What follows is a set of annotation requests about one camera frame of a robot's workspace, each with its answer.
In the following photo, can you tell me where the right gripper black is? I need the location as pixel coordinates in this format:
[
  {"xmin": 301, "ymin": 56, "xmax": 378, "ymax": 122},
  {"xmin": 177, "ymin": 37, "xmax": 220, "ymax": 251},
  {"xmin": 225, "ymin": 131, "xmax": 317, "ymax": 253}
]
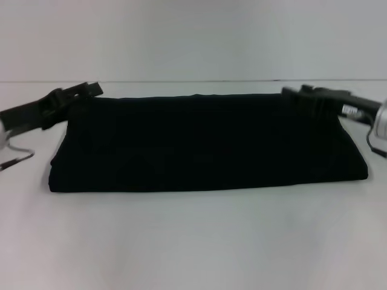
[{"xmin": 280, "ymin": 84, "xmax": 381, "ymax": 118}]

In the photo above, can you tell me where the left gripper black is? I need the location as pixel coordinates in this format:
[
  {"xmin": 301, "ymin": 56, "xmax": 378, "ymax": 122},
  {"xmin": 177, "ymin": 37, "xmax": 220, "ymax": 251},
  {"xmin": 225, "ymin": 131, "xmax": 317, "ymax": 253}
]
[{"xmin": 0, "ymin": 80, "xmax": 105, "ymax": 131}]

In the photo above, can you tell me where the black shirt with FREE print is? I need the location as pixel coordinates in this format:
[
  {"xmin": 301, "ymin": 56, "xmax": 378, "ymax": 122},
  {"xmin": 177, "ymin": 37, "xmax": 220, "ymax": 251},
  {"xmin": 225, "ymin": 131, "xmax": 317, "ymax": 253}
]
[{"xmin": 48, "ymin": 92, "xmax": 343, "ymax": 195}]

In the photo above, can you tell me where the right gripper cable with plug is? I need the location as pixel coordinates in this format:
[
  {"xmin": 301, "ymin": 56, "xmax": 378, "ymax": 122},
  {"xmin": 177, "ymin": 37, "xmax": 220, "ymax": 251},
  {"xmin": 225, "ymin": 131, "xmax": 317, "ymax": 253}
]
[{"xmin": 344, "ymin": 109, "xmax": 387, "ymax": 158}]

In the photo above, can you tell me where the dark left gripper cable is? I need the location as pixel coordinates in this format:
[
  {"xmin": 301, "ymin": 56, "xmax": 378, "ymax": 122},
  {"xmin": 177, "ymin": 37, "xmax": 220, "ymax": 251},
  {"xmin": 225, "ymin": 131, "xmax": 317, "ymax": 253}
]
[{"xmin": 0, "ymin": 132, "xmax": 34, "ymax": 172}]

